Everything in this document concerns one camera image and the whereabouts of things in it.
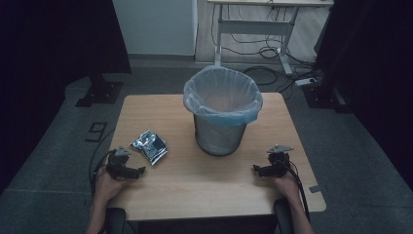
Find black chair armrest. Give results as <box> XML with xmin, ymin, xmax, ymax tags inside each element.
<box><xmin>273</xmin><ymin>198</ymin><xmax>296</xmax><ymax>234</ymax></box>
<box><xmin>104</xmin><ymin>207</ymin><xmax>128</xmax><ymax>234</ymax></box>

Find person's left hand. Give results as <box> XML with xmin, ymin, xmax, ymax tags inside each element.
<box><xmin>94</xmin><ymin>165</ymin><xmax>131</xmax><ymax>204</ymax></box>

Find person's right hand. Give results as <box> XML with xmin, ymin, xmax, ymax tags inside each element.
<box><xmin>272</xmin><ymin>172</ymin><xmax>302</xmax><ymax>203</ymax></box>

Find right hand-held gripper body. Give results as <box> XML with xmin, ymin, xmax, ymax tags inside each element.
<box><xmin>266</xmin><ymin>143</ymin><xmax>295</xmax><ymax>178</ymax></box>

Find black floor cables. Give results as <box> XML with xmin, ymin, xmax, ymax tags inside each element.
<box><xmin>210</xmin><ymin>3</ymin><xmax>325</xmax><ymax>96</ymax></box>

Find crumpled silver foil packet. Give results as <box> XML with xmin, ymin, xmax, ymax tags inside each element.
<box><xmin>129</xmin><ymin>129</ymin><xmax>169</xmax><ymax>167</ymax></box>

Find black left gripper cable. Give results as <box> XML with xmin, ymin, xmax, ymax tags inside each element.
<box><xmin>88</xmin><ymin>129</ymin><xmax>117</xmax><ymax>198</ymax></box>

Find white panel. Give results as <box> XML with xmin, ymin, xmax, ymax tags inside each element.
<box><xmin>112</xmin><ymin>0</ymin><xmax>199</xmax><ymax>57</ymax></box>

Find white power strip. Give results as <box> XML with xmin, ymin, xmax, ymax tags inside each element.
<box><xmin>294</xmin><ymin>77</ymin><xmax>318</xmax><ymax>88</ymax></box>

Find grey metal mesh bin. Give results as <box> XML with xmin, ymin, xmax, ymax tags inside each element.
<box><xmin>193</xmin><ymin>112</ymin><xmax>248</xmax><ymax>157</ymax></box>

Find translucent plastic bin liner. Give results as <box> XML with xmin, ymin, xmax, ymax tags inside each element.
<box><xmin>182</xmin><ymin>65</ymin><xmax>264</xmax><ymax>128</ymax></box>

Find white frame desk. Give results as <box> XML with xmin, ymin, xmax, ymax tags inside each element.
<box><xmin>206</xmin><ymin>0</ymin><xmax>335</xmax><ymax>76</ymax></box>

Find black stand base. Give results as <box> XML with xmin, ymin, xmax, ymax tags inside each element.
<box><xmin>74</xmin><ymin>73</ymin><xmax>125</xmax><ymax>108</ymax></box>
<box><xmin>302</xmin><ymin>81</ymin><xmax>355</xmax><ymax>114</ymax></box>

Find dark curtain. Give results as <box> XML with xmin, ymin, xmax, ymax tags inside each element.
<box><xmin>0</xmin><ymin>0</ymin><xmax>132</xmax><ymax>196</ymax></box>
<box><xmin>313</xmin><ymin>0</ymin><xmax>413</xmax><ymax>191</ymax></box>

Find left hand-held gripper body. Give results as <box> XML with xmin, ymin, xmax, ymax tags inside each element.
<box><xmin>105</xmin><ymin>145</ymin><xmax>132</xmax><ymax>179</ymax></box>

